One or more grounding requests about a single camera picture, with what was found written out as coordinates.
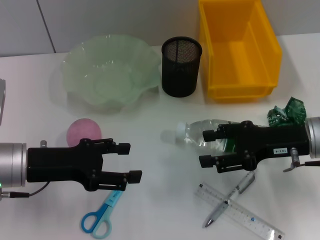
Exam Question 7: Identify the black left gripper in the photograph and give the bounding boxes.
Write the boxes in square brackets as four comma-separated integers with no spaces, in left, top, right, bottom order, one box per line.
[26,138,143,192]

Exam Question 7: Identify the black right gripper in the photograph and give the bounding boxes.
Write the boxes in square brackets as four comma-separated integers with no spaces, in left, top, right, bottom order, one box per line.
[199,120,310,174]

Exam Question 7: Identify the clear water bottle green label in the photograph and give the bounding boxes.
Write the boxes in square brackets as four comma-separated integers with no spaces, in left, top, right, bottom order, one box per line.
[174,119,251,154]

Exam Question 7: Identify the pink peach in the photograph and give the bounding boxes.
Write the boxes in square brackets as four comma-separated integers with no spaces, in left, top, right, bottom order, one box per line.
[66,118,103,148]

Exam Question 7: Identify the green plastic wrapper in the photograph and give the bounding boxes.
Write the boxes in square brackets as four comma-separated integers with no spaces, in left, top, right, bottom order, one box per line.
[267,96,308,127]

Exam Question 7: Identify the silver clear pen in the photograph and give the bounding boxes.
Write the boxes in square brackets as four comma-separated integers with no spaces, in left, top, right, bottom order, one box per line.
[202,171,256,228]

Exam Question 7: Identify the blue scissors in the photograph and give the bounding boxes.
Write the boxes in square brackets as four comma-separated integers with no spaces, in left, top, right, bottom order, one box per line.
[80,189,125,240]

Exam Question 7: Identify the black mesh pen holder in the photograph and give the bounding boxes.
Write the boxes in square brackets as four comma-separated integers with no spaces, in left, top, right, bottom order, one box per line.
[161,36,203,98]

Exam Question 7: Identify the clear plastic ruler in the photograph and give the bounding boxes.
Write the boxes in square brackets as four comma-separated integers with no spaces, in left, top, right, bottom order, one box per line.
[194,182,286,240]

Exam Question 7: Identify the green glass fruit plate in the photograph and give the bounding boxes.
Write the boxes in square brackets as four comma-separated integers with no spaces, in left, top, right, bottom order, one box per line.
[61,34,162,113]

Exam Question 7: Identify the yellow plastic bin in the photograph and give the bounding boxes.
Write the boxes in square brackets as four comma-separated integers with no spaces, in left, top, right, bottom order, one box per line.
[198,0,283,102]

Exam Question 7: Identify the right gripper cable with plug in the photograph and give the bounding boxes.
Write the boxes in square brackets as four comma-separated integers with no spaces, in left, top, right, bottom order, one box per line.
[283,147,320,173]

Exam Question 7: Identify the gripper cable with plug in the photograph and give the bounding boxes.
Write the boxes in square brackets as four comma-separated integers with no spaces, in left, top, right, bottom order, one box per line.
[283,147,320,173]
[0,182,51,199]

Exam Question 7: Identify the left gripper cable with plug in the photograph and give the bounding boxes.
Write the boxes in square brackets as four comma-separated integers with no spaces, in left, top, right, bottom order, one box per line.
[0,182,51,199]

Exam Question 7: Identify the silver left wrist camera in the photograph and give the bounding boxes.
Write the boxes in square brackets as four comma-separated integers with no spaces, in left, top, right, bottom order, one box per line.
[0,78,7,126]

